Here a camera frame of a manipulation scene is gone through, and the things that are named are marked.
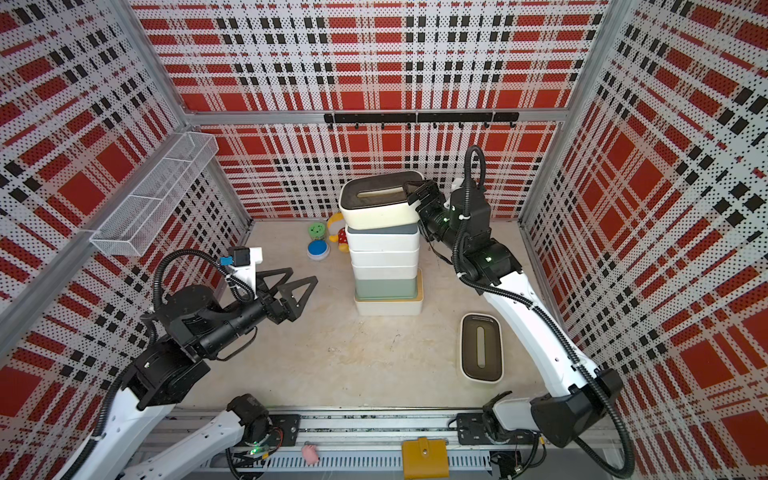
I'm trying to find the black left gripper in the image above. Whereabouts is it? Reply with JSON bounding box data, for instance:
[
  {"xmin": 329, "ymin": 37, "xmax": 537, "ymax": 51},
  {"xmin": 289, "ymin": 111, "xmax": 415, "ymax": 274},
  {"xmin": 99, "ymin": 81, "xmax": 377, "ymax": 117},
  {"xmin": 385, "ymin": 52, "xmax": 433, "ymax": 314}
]
[{"xmin": 201, "ymin": 266, "xmax": 318, "ymax": 357}]

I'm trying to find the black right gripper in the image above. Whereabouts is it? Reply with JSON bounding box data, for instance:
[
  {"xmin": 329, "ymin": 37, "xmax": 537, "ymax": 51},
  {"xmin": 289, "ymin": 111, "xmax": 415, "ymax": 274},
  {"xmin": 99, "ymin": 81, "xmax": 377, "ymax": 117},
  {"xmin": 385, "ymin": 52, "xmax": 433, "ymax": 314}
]
[{"xmin": 404, "ymin": 181, "xmax": 465, "ymax": 258}]

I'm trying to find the white box grey lid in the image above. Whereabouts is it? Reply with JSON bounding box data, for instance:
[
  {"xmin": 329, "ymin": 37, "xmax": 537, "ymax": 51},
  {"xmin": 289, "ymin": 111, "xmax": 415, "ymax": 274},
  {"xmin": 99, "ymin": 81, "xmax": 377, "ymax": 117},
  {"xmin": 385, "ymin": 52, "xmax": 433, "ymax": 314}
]
[{"xmin": 345, "ymin": 223, "xmax": 420, "ymax": 252}]

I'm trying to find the cream box dark lid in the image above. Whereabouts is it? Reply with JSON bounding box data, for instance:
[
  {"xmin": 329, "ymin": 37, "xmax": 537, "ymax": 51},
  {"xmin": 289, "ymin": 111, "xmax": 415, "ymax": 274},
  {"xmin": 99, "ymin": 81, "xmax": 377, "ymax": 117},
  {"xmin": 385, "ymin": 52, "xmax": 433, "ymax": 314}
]
[
  {"xmin": 338, "ymin": 170, "xmax": 424, "ymax": 230},
  {"xmin": 459, "ymin": 313, "xmax": 504, "ymax": 384}
]

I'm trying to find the white bamboo-lid box corner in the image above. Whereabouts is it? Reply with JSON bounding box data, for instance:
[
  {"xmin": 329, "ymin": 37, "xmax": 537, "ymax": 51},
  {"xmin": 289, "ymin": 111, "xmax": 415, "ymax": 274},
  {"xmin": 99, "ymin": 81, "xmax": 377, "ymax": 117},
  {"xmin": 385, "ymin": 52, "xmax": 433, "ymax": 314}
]
[{"xmin": 349, "ymin": 249, "xmax": 419, "ymax": 267}]

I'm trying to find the mint green square tissue box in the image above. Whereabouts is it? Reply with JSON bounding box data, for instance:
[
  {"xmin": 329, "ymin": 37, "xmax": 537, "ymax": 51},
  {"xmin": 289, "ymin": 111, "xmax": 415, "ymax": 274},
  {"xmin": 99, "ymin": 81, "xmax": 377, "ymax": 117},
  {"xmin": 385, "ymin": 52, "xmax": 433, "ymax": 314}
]
[{"xmin": 355, "ymin": 277, "xmax": 418, "ymax": 301}]

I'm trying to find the white bamboo-lid tissue box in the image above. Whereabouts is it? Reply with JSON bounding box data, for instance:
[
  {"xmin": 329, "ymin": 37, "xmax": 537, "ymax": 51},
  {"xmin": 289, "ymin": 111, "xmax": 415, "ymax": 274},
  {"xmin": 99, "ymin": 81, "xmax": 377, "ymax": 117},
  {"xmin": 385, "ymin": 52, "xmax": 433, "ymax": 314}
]
[
  {"xmin": 354, "ymin": 283, "xmax": 424, "ymax": 316},
  {"xmin": 352, "ymin": 265, "xmax": 418, "ymax": 281}
]

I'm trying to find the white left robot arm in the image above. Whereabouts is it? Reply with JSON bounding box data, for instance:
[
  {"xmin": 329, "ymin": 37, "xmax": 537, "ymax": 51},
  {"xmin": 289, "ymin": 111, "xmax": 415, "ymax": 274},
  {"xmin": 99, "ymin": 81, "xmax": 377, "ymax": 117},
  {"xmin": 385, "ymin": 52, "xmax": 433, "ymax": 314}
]
[{"xmin": 56, "ymin": 268, "xmax": 318, "ymax": 479}]

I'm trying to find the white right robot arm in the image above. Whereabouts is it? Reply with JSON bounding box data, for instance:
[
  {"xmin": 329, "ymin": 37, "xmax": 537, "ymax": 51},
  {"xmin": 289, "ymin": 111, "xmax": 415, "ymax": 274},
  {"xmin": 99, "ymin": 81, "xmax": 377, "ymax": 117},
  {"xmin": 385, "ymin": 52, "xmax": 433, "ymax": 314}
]
[{"xmin": 403, "ymin": 178, "xmax": 636, "ymax": 479}]

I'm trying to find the blue and white round button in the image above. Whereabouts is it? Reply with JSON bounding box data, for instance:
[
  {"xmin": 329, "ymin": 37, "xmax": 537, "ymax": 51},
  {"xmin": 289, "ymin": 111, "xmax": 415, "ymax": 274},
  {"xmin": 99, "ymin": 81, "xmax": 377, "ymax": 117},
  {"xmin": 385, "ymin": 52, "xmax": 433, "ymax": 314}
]
[{"xmin": 307, "ymin": 240, "xmax": 330, "ymax": 261}]

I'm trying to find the green lid air freshener jar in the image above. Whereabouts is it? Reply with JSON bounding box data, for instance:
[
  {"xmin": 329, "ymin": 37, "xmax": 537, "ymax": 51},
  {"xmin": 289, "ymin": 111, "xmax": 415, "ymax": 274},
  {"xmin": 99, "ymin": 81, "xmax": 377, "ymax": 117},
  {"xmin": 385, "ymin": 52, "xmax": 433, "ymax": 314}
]
[{"xmin": 308, "ymin": 222, "xmax": 327, "ymax": 241}]

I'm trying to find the small pink object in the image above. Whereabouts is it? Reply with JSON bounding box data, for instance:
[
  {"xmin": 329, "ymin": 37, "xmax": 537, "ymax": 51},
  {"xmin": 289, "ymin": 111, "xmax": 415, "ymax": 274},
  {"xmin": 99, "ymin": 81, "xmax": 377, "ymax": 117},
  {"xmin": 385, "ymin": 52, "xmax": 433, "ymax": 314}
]
[{"xmin": 301, "ymin": 444, "xmax": 320, "ymax": 466}]

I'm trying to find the yellow leather wallet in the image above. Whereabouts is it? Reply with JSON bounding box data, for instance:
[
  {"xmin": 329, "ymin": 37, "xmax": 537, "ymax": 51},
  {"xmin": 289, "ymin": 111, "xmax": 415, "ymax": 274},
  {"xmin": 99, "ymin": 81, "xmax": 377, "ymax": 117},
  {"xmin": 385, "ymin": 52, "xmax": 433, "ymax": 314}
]
[{"xmin": 401, "ymin": 437, "xmax": 450, "ymax": 479}]

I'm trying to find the black hook rail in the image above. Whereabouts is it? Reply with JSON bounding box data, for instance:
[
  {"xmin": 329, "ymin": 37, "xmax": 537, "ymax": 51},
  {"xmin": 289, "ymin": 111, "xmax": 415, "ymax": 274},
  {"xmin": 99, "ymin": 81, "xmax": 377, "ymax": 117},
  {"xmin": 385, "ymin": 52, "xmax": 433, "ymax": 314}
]
[{"xmin": 323, "ymin": 111, "xmax": 520, "ymax": 128}]

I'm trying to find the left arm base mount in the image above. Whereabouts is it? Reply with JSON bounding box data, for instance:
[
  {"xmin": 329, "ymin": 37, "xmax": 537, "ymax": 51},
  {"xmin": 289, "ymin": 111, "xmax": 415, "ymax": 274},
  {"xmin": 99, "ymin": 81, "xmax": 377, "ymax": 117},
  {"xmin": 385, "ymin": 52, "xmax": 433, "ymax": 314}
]
[{"xmin": 240, "ymin": 414, "xmax": 301, "ymax": 452}]

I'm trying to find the white wire mesh shelf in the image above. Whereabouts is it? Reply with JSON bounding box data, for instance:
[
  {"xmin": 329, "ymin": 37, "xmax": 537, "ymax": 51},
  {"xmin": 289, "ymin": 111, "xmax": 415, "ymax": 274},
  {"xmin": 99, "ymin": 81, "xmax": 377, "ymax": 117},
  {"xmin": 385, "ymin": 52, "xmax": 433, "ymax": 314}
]
[{"xmin": 90, "ymin": 131, "xmax": 218, "ymax": 257}]

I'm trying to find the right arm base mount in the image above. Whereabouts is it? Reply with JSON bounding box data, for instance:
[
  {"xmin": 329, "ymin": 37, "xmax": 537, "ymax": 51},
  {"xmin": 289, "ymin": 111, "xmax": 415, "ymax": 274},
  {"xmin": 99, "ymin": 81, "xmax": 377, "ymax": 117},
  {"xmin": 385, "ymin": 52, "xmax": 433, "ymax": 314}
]
[{"xmin": 454, "ymin": 413, "xmax": 535, "ymax": 446}]

